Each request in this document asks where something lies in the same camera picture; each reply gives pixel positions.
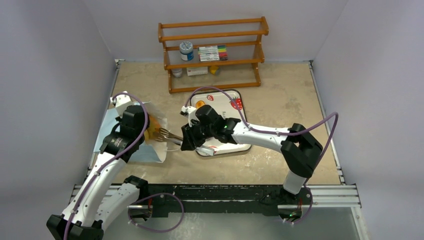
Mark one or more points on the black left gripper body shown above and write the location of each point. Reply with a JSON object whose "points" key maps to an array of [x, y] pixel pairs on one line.
{"points": [[120, 120]]}

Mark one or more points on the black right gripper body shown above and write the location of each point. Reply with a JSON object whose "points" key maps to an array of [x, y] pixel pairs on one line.
{"points": [[190, 138]]}

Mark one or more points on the orange fake bread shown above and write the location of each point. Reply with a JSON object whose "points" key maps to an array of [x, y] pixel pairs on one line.
{"points": [[152, 131]]}

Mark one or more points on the long fake baguette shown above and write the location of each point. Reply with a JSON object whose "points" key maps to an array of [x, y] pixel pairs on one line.
{"points": [[199, 104]]}

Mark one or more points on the metal tongs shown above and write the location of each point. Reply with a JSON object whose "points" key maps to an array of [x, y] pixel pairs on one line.
{"points": [[163, 135]]}

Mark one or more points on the light blue paper bag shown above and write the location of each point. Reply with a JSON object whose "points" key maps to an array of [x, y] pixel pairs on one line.
{"points": [[145, 151]]}

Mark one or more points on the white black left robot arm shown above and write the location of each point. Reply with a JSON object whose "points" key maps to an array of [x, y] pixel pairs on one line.
{"points": [[82, 219]]}

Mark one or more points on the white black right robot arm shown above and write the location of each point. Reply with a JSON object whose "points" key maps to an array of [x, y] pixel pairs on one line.
{"points": [[301, 151]]}

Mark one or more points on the strawberry print white tray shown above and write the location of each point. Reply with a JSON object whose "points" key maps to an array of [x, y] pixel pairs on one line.
{"points": [[228, 104]]}

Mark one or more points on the small yellow object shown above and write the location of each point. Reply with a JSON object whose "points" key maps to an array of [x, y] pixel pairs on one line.
{"points": [[214, 70]]}

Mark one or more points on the white red small box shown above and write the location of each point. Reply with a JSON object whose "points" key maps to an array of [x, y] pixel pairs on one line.
{"points": [[195, 71]]}

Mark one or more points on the small white jar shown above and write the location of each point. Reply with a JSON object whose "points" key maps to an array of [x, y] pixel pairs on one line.
{"points": [[177, 72]]}

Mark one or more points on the set of coloured markers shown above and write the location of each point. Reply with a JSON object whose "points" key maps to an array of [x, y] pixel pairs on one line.
{"points": [[212, 53]]}

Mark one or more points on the blue paint jar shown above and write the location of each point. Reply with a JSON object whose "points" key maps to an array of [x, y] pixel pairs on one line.
{"points": [[186, 50]]}

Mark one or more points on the orange wooden shelf rack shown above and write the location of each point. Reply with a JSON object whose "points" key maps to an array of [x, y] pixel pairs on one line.
{"points": [[242, 37]]}

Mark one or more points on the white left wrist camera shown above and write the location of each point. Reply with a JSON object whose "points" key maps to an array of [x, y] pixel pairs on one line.
{"points": [[121, 102]]}

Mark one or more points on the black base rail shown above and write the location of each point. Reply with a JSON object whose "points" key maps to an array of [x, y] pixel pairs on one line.
{"points": [[268, 200]]}

